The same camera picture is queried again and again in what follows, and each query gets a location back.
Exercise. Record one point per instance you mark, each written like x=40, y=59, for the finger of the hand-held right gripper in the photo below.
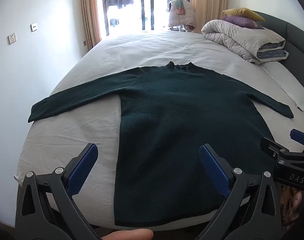
x=272, y=146
x=302, y=137

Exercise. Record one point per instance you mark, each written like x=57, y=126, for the white padded vest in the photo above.
x=180, y=17

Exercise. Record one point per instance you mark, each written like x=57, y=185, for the person's left hand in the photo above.
x=132, y=234

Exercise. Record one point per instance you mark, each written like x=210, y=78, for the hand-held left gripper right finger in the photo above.
x=214, y=170

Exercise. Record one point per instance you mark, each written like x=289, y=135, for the beige curtain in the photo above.
x=89, y=12
x=209, y=2

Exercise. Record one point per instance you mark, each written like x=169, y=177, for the purple pillow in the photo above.
x=239, y=22

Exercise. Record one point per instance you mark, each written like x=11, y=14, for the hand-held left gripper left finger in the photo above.
x=83, y=167

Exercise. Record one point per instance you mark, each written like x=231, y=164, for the yellow pillow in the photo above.
x=244, y=13

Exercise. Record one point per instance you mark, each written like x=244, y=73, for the bed with white sheet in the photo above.
x=154, y=50

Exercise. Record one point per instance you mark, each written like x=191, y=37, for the person's right hand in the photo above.
x=296, y=203

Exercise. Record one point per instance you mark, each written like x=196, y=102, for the dark green sweater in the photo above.
x=179, y=130

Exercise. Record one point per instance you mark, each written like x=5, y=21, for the grey-green headboard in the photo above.
x=299, y=45

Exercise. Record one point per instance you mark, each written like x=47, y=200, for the white wall switch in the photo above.
x=34, y=27

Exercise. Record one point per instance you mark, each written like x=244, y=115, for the white wall socket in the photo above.
x=12, y=38

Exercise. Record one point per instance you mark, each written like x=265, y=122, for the folded grey duvet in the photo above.
x=232, y=35

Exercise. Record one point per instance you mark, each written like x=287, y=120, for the glass balcony door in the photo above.
x=147, y=5

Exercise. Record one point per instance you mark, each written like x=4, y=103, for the white pillow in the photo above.
x=289, y=85

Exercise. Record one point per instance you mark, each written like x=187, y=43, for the dark hanging clothes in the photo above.
x=123, y=0

